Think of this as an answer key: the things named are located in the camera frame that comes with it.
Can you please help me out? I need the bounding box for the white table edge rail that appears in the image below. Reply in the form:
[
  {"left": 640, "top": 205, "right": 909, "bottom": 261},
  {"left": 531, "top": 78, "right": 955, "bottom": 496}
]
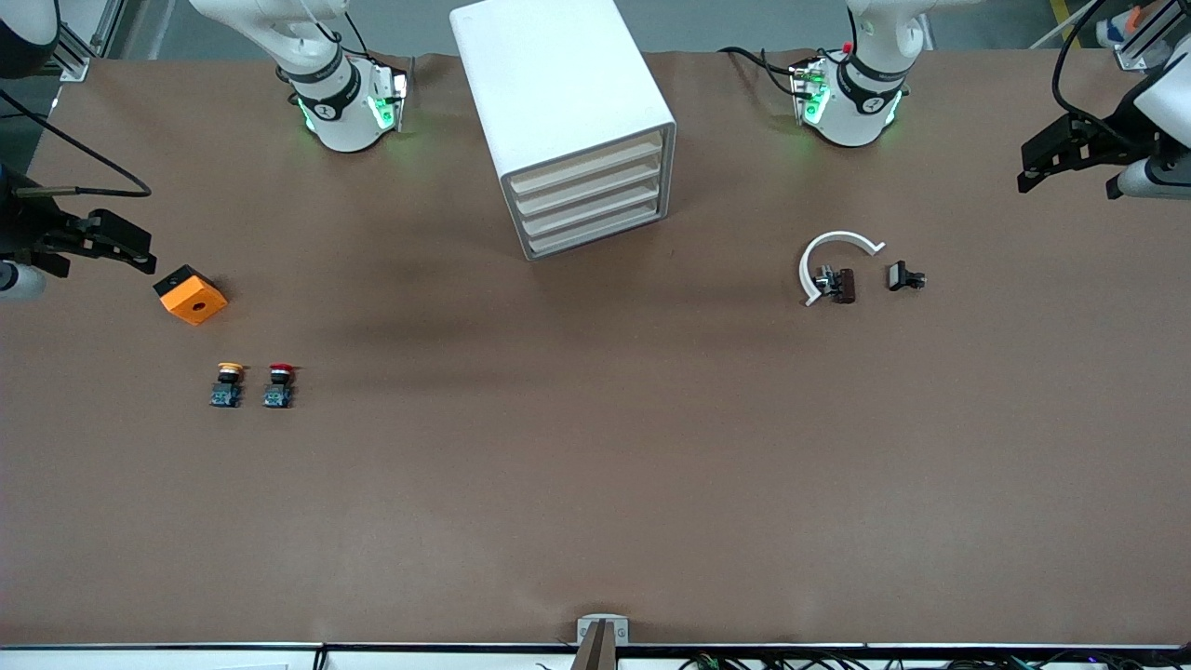
[{"left": 0, "top": 642, "right": 1191, "bottom": 670}]

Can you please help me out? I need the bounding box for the yellow push button switch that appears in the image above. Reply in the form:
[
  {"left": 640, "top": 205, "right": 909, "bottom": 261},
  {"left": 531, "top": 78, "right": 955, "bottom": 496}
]
[{"left": 208, "top": 362, "right": 247, "bottom": 409}]

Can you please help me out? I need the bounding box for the brown table cover mat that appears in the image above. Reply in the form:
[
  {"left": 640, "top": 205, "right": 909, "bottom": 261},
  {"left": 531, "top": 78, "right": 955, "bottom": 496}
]
[{"left": 0, "top": 47, "right": 1191, "bottom": 648}]

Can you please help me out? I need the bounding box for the black arm base cable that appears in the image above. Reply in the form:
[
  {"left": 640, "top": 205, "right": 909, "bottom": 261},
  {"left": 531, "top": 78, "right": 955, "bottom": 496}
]
[{"left": 718, "top": 45, "right": 803, "bottom": 96}]

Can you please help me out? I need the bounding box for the small white orange background object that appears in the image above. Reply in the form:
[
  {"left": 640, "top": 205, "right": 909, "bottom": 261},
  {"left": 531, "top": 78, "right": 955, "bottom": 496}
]
[{"left": 1095, "top": 6, "right": 1142, "bottom": 47}]

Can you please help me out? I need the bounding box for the red push button switch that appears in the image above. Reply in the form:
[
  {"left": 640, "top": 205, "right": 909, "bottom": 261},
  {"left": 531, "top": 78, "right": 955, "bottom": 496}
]
[{"left": 261, "top": 362, "right": 300, "bottom": 409}]

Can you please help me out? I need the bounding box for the grey table edge bracket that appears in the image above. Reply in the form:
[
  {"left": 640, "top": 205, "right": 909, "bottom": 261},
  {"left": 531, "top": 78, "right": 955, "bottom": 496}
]
[{"left": 576, "top": 614, "right": 630, "bottom": 670}]

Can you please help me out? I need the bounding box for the orange box with hole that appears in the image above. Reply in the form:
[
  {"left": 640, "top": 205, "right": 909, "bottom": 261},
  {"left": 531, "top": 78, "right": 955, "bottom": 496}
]
[{"left": 154, "top": 264, "right": 229, "bottom": 327}]

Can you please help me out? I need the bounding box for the black cable bundle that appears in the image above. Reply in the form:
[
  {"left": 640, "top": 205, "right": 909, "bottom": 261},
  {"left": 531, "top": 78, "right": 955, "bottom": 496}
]
[{"left": 679, "top": 651, "right": 1191, "bottom": 670}]

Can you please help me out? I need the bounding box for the aluminium frame profile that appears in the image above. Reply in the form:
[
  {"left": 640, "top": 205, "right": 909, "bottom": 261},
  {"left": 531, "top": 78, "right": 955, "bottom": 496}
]
[
  {"left": 1115, "top": 0, "right": 1191, "bottom": 73},
  {"left": 37, "top": 0, "right": 127, "bottom": 83}
]

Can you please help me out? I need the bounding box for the white curved plastic bracket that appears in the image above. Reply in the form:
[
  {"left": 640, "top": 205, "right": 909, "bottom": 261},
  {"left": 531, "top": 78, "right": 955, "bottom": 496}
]
[{"left": 798, "top": 231, "right": 887, "bottom": 308}]

